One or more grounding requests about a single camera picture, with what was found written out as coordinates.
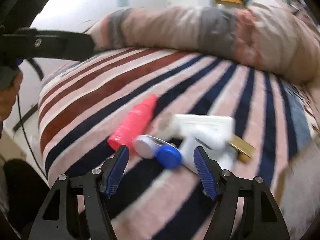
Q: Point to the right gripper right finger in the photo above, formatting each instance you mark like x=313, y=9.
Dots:
x=261, y=216

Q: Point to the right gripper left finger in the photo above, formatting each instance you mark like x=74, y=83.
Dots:
x=58, y=216

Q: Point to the blue white contact lens case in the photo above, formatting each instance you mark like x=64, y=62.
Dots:
x=149, y=147

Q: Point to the pink spray bottle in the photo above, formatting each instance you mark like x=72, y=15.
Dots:
x=133, y=124

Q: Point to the person's hand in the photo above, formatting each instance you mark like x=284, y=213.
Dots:
x=8, y=97

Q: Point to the gold rectangular box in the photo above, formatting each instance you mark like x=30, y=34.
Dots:
x=244, y=149

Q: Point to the white earbuds case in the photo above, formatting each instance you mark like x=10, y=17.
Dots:
x=214, y=142

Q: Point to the white rectangular power bank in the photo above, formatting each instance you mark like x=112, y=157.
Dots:
x=185, y=124

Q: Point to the rolled pink grey duvet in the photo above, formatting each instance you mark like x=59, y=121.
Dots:
x=265, y=35

